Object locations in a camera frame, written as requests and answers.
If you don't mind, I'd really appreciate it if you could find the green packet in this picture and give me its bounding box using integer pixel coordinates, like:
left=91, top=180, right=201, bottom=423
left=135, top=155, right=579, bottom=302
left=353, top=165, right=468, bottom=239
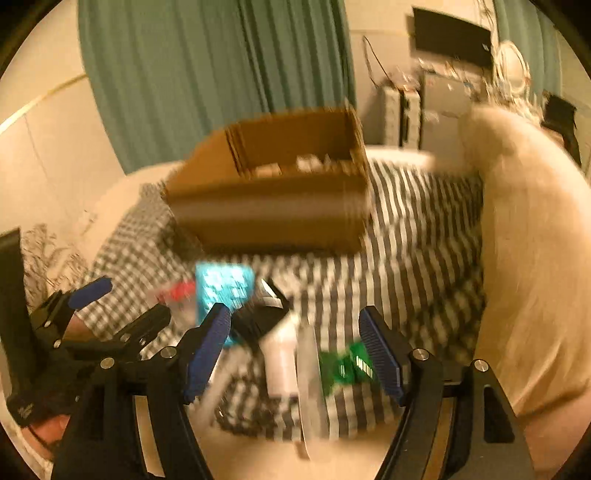
left=318, top=341, right=377, bottom=397

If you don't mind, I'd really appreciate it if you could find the translucent white tube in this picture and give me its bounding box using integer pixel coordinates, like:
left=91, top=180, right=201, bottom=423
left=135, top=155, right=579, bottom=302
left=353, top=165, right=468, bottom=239
left=295, top=321, right=329, bottom=462

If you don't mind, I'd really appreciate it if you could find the blue blister pill pack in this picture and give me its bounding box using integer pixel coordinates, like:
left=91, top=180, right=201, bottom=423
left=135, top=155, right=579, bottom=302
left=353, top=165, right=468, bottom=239
left=195, top=262, right=256, bottom=325

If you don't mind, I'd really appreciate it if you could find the black white hair dryer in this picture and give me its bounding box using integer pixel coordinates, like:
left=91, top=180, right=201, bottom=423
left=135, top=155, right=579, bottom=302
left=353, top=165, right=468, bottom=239
left=231, top=278, right=300, bottom=398

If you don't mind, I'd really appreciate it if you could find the person's left hand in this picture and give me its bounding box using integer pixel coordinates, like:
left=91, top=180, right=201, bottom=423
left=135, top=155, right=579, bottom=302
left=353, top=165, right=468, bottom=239
left=22, top=415, right=70, bottom=461

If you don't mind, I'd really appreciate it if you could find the floral white bedsheet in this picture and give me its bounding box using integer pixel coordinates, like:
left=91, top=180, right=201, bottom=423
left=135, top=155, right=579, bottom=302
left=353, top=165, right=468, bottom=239
left=20, top=223, right=88, bottom=313

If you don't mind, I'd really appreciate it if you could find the beige pillow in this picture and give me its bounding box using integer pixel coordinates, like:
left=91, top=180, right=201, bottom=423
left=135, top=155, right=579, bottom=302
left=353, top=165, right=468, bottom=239
left=460, top=105, right=590, bottom=479

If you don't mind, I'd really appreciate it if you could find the grey white checkered cloth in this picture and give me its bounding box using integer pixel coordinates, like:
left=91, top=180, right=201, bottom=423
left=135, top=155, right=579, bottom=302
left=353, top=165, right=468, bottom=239
left=79, top=159, right=485, bottom=438

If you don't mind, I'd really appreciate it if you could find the brown cardboard box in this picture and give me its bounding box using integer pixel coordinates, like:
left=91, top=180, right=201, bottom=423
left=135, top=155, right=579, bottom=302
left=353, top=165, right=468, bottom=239
left=164, top=106, right=370, bottom=254

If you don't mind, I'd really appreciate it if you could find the teal curtain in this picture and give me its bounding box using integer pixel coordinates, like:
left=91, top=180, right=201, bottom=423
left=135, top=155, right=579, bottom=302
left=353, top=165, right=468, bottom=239
left=494, top=0, right=562, bottom=96
left=78, top=1, right=356, bottom=173

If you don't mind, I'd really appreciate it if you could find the white suitcase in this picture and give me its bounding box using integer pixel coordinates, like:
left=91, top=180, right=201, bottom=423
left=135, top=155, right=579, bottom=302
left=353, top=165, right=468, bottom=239
left=382, top=87, right=422, bottom=150

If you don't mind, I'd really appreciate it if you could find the black chair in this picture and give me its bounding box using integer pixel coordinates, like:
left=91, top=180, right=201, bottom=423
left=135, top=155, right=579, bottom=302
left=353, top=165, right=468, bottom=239
left=541, top=91, right=582, bottom=167

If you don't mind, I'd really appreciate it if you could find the grey mini fridge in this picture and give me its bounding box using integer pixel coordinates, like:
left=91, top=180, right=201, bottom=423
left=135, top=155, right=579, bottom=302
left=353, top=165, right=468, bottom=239
left=420, top=72, right=478, bottom=163

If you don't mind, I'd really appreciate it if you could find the white oval mirror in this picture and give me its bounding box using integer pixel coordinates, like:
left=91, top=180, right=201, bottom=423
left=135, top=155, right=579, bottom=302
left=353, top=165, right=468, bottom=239
left=494, top=40, right=532, bottom=99

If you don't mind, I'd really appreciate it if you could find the teal right curtain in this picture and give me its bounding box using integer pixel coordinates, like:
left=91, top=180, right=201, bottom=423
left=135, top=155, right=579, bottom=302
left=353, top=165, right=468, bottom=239
left=494, top=0, right=562, bottom=96

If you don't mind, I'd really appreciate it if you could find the black wall television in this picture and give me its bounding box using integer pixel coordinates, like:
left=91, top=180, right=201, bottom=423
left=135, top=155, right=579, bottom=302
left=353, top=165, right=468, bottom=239
left=413, top=7, right=493, bottom=70

